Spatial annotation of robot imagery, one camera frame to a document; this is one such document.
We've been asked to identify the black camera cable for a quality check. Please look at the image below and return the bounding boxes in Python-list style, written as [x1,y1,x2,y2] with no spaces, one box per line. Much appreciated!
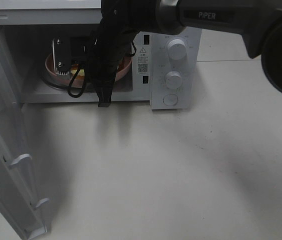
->
[67,37,138,98]

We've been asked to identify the white microwave oven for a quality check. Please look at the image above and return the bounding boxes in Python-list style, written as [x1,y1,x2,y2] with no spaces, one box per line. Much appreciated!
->
[0,0,202,110]

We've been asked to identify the glass microwave turntable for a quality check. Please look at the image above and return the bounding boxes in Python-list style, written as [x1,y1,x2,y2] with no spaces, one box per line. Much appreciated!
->
[41,77,67,91]

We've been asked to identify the round microwave door button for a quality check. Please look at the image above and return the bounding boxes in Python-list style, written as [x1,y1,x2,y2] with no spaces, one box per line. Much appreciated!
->
[163,94,178,107]

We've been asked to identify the pink plate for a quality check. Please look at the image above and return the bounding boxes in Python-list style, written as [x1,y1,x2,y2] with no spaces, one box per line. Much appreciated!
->
[42,53,132,90]

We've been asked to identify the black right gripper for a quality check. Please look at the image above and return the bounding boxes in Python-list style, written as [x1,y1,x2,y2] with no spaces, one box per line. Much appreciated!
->
[70,24,138,108]

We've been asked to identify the white warning label sticker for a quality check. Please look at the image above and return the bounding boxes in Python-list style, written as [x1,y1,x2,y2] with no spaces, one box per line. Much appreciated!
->
[136,46,149,75]

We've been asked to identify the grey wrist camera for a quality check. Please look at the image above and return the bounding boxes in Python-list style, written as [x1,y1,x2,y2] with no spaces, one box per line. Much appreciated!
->
[52,36,71,76]

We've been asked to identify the sandwich with cheese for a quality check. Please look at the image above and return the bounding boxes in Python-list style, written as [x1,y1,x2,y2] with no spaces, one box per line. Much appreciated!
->
[70,65,85,77]

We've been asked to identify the white microwave door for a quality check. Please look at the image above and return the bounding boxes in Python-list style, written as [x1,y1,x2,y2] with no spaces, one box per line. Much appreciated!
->
[0,26,49,240]

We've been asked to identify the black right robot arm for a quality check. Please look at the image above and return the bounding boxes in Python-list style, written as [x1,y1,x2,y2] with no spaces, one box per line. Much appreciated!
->
[83,0,282,107]

